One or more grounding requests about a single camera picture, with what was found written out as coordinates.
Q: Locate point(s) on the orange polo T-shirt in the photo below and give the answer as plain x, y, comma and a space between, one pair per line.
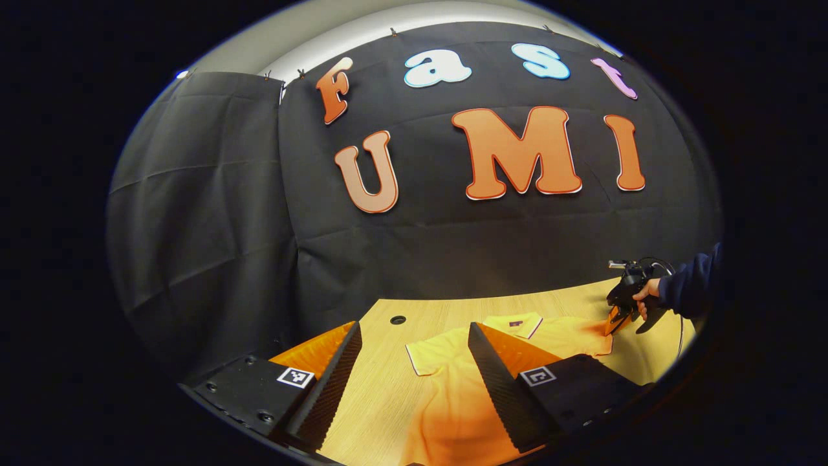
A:
446, 401

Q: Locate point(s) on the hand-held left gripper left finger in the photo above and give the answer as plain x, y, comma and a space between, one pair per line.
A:
330, 388

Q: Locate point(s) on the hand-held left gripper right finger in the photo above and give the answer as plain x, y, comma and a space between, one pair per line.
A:
498, 388

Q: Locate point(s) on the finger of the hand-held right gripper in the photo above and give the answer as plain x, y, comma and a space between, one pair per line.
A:
614, 321

